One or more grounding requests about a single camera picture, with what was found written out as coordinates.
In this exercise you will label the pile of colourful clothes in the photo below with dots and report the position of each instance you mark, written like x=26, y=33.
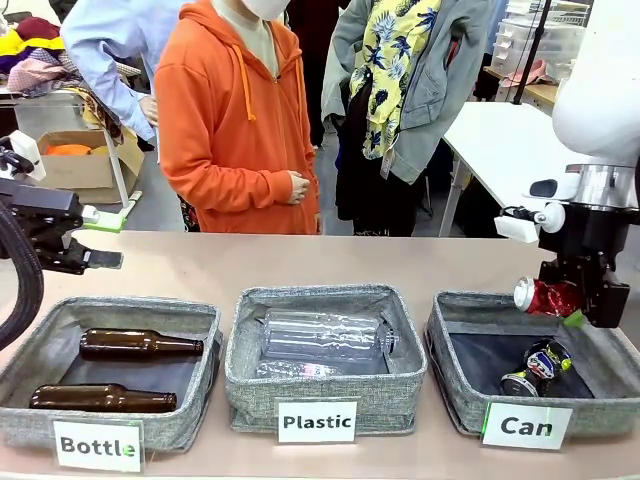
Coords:
x=35, y=55

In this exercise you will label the white face mask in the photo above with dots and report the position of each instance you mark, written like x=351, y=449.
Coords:
x=260, y=7

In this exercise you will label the orange cloth in box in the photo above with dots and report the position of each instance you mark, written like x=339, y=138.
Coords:
x=67, y=149

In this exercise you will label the wooden desk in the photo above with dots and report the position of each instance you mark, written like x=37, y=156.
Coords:
x=540, y=94

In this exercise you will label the brown glass beer bottle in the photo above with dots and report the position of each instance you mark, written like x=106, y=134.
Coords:
x=100, y=398
x=130, y=344

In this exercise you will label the person in blue shirt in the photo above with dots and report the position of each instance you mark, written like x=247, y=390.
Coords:
x=105, y=45

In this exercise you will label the black pole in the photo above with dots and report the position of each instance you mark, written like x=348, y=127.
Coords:
x=532, y=50

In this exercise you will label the orange sleeved right forearm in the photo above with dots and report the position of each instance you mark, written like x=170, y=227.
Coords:
x=240, y=192

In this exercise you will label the white Plastic sign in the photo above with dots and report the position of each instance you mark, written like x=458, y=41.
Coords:
x=317, y=422

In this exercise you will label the orange hoodie person's right hand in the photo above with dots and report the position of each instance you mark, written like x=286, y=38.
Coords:
x=298, y=187

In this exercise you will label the grey fabric basket can label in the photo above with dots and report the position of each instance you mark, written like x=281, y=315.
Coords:
x=450, y=370

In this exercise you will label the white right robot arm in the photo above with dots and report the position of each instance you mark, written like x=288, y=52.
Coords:
x=600, y=75

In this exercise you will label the grey fabric basket bottle label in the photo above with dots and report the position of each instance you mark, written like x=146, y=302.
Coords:
x=210, y=380

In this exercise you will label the white Bottle sign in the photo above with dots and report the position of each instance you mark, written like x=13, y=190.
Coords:
x=97, y=446

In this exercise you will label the grey fabric basket plastic label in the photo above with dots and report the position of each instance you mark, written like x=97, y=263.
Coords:
x=250, y=395

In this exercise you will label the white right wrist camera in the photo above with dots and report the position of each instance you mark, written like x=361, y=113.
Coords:
x=517, y=227

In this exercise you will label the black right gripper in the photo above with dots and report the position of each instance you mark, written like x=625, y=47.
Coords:
x=590, y=240

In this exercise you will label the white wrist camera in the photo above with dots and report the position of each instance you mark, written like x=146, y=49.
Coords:
x=27, y=155
x=517, y=227

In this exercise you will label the large clear plastic bottle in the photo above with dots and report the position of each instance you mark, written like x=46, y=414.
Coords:
x=320, y=332

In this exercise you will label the dark blue crushed can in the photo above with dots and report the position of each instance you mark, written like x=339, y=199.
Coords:
x=540, y=367

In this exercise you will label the white side table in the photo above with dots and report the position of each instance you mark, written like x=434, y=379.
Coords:
x=500, y=145

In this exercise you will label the red crushed can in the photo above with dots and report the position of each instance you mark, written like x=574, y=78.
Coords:
x=545, y=298

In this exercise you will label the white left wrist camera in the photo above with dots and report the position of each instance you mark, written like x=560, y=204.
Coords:
x=27, y=155

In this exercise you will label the small clear plastic bottle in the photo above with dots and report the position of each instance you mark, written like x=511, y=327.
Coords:
x=300, y=370

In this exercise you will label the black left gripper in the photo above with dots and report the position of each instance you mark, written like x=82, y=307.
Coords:
x=45, y=220

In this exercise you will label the pink cloth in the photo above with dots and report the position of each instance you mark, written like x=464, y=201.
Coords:
x=530, y=75

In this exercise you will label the cardboard box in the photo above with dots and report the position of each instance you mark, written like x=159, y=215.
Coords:
x=85, y=172

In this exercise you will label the person in orange hoodie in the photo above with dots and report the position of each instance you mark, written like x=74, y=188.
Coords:
x=215, y=125

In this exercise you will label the clear plastic storage drawers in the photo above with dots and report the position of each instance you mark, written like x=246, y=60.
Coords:
x=545, y=42

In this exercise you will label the white Can sign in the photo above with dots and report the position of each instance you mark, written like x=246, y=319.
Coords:
x=526, y=426

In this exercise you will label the blue shirt person's hand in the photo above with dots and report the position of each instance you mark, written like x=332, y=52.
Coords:
x=150, y=111

